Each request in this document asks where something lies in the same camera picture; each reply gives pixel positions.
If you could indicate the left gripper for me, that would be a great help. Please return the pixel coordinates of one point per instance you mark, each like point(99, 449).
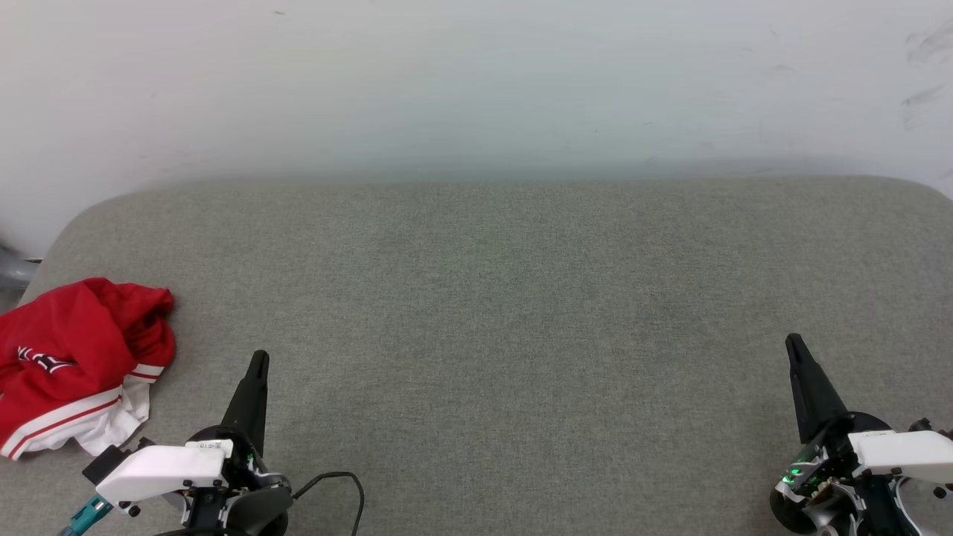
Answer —
point(246, 499)

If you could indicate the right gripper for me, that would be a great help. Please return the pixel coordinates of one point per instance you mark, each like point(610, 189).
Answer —
point(815, 484)

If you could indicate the red white jersey shirt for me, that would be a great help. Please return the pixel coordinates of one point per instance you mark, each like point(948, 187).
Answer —
point(71, 350)

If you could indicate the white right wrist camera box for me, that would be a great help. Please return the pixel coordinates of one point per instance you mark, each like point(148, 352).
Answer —
point(904, 450)

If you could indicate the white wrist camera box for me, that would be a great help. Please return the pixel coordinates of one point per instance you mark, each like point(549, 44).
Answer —
point(160, 469)
point(904, 450)

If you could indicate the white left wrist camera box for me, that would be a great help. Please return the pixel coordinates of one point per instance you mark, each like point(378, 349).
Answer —
point(160, 469)

